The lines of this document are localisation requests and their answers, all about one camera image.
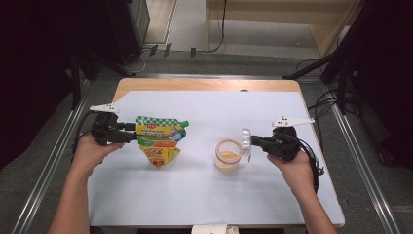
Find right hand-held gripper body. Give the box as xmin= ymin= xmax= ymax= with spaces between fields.
xmin=263 ymin=115 xmax=316 ymax=162

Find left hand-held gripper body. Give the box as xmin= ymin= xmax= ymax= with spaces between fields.
xmin=89 ymin=101 xmax=121 ymax=147

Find green and yellow spout pouch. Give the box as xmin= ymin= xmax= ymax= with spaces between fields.
xmin=134 ymin=115 xmax=190 ymax=170

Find glass jar with beige lid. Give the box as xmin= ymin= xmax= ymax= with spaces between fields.
xmin=213 ymin=128 xmax=253 ymax=175

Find person's left hand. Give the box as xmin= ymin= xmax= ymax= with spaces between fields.
xmin=71 ymin=133 xmax=125 ymax=178

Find person's right hand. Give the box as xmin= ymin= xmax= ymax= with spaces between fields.
xmin=267 ymin=150 xmax=316 ymax=197

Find black metal stand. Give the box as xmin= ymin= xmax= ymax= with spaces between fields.
xmin=68 ymin=45 xmax=132 ymax=110

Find white table mat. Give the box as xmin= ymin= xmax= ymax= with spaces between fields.
xmin=87 ymin=90 xmax=346 ymax=227

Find black tripod stand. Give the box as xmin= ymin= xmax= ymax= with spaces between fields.
xmin=282 ymin=0 xmax=374 ymax=115

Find black cabinet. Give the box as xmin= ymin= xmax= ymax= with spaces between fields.
xmin=105 ymin=0 xmax=151 ymax=65

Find light wooden shelf unit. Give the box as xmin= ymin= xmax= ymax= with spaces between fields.
xmin=206 ymin=0 xmax=362 ymax=59

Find left hand-held gripper cable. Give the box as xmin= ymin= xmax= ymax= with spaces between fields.
xmin=70 ymin=110 xmax=99 ymax=164

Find black floor cables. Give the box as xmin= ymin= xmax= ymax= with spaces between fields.
xmin=306 ymin=88 xmax=343 ymax=154

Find white floor cable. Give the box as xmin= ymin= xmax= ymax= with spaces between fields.
xmin=129 ymin=48 xmax=148 ymax=74

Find metal floor rail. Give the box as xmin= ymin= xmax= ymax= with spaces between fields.
xmin=328 ymin=102 xmax=402 ymax=234
xmin=96 ymin=72 xmax=325 ymax=81
xmin=11 ymin=94 xmax=90 ymax=234

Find black hanging cable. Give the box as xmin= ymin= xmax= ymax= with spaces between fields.
xmin=207 ymin=0 xmax=228 ymax=54

